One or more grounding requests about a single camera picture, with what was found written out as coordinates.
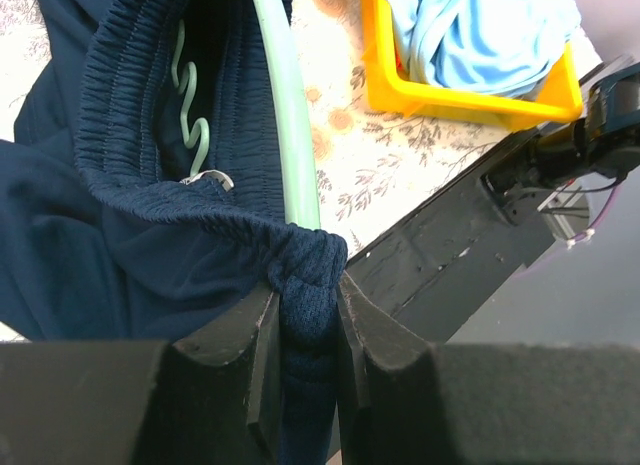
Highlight yellow plastic tray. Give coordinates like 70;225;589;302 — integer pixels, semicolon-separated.
360;0;583;131

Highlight floral table mat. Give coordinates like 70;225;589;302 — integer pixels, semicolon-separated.
283;0;503;260

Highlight light blue shorts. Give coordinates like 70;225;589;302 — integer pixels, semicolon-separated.
386;0;581;99

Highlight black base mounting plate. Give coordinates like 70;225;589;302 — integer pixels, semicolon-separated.
344;54;640;344

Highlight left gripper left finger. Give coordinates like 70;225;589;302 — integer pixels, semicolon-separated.
1;285;281;464

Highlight navy blue shorts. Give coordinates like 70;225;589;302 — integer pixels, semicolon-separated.
1;0;347;464

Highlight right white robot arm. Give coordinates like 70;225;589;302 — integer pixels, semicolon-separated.
482;63;639;226

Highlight green hanger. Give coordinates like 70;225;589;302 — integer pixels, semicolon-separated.
171;0;321;230

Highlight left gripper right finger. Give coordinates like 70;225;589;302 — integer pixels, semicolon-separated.
338;276;639;464

